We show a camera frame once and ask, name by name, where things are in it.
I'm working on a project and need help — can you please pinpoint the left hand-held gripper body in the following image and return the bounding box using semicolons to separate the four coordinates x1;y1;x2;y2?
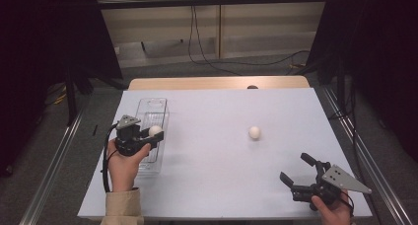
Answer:
114;114;156;158

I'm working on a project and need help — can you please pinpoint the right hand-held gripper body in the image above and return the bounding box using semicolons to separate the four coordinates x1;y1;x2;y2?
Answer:
290;160;373;211

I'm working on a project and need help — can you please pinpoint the white egg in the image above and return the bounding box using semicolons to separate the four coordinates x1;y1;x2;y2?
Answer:
148;124;164;138
247;125;262;141

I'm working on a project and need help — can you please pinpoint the clear plastic container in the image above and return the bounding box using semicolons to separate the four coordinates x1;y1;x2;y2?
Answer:
122;97;171;180

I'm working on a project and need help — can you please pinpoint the person's right hand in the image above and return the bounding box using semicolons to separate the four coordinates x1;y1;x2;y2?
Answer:
310;190;353;225

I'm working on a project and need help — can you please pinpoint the person's left hand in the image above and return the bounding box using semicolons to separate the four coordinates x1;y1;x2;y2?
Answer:
106;139;152;193

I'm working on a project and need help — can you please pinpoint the light wooden table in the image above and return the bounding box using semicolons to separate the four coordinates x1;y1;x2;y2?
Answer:
127;75;311;91

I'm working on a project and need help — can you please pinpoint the black stand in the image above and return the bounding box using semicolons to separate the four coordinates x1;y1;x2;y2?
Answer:
63;66;95;125

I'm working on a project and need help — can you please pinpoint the black curtain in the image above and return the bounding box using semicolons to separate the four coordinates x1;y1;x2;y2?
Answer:
0;0;124;177
305;0;418;164

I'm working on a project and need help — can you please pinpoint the black horizontal bar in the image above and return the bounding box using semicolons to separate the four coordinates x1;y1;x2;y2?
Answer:
97;0;329;11

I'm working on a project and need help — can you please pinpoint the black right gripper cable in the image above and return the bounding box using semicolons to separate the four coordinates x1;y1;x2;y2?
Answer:
340;190;356;218

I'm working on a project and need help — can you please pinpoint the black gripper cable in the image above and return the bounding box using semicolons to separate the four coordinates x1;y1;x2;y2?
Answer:
102;122;120;193
340;190;356;218

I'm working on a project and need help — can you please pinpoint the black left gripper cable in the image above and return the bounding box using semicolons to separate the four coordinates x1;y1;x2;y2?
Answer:
102;122;120;193

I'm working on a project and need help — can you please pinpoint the metal floor rail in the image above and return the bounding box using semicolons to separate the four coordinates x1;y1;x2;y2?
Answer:
321;86;405;225
18;110;85;225

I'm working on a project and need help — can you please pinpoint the thin black floor cable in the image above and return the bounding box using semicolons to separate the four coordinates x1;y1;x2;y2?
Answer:
328;83;360;182

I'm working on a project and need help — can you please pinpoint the yellow cable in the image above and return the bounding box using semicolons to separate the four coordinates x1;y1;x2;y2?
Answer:
48;83;68;105

